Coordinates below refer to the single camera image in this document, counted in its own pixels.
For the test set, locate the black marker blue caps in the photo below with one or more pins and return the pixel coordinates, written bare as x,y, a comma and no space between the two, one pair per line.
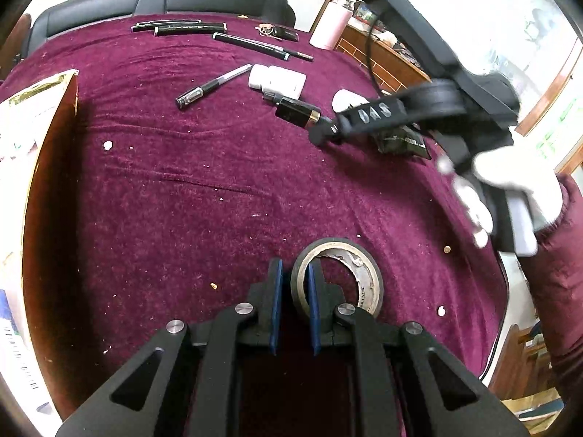
253,45

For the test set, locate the black sachet packet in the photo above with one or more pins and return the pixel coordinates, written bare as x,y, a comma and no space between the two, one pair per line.
403,142

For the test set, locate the clear pen black grip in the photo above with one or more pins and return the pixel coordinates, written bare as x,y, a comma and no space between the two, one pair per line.
214,85

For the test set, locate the white pill bottle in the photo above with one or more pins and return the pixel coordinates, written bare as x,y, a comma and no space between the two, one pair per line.
278,79

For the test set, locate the maroon tablecloth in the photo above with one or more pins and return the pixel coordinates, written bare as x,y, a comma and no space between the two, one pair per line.
205,182

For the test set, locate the black leather sofa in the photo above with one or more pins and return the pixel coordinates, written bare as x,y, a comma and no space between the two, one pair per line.
114,2

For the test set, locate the black marker beige cap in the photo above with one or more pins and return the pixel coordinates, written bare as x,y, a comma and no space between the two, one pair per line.
191,30

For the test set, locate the white oval object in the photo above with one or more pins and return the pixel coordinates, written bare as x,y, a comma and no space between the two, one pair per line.
348,100

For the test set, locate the pink thermos bottle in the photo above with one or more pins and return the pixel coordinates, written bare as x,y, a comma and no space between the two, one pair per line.
331,22

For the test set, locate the black tube gold tip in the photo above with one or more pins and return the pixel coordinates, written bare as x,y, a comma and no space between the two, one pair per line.
296,111

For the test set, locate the black marker purple cap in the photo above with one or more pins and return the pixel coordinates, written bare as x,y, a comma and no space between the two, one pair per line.
166,25

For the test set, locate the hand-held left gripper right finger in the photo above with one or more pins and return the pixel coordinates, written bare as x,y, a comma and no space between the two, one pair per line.
314,309

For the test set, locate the person's right hand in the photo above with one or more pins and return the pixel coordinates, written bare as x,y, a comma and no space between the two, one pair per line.
519,177

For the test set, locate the gold-edged cardboard box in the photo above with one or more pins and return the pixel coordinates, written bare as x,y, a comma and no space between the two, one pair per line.
27,168

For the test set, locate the wooden cabinet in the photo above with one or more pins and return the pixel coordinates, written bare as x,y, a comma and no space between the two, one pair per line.
378,59

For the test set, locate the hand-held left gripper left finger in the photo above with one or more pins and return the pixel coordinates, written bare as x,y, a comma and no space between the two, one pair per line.
274,305

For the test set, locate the person's right forearm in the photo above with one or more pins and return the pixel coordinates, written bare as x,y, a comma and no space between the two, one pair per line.
562,291

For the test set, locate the thin dark pen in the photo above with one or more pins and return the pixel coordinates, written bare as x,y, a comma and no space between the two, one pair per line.
299,54

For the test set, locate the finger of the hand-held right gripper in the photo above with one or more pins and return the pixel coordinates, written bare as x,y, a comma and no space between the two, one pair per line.
325,133

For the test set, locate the black tape roll beige core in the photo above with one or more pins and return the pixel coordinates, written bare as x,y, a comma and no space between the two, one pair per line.
364,282

